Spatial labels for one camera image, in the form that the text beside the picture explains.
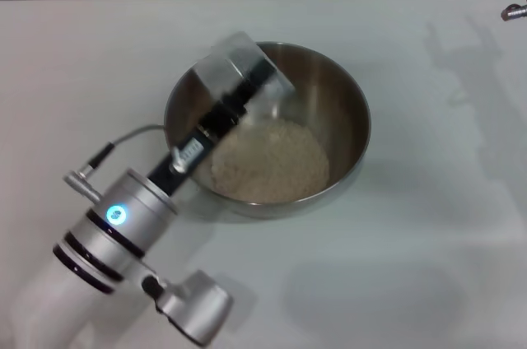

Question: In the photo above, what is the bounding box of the stainless steel mixing bowl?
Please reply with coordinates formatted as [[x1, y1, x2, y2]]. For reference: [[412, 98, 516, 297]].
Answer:
[[163, 40, 373, 219]]

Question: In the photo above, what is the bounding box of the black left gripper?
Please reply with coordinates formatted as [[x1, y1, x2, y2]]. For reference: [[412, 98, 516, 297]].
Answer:
[[147, 56, 277, 198]]

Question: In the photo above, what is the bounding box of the grey left arm cable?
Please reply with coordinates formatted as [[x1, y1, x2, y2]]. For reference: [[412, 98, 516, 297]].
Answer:
[[63, 124, 166, 202]]

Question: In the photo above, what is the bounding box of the white rice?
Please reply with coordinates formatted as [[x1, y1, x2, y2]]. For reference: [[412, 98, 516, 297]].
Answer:
[[210, 120, 330, 204]]

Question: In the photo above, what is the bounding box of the clear plastic measuring cup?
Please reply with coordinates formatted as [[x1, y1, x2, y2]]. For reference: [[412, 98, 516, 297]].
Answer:
[[193, 30, 296, 119]]

